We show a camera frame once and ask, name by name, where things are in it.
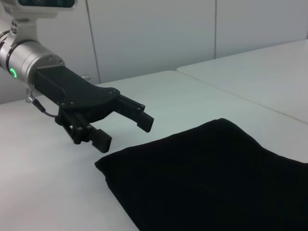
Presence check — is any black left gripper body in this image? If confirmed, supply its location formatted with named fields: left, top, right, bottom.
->
left=33, top=65, right=121, bottom=124

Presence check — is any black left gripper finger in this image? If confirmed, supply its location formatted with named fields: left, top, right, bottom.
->
left=114, top=94, right=155, bottom=133
left=56, top=108, right=113, bottom=154

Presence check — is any black t-shirt with FREE print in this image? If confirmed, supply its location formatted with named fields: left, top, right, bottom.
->
left=94, top=117, right=308, bottom=231

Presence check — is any black cable with silver plug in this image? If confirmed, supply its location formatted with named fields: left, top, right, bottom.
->
left=26, top=88, right=60, bottom=119

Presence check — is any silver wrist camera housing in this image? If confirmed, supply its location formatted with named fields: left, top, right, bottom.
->
left=0, top=0, right=80, bottom=45

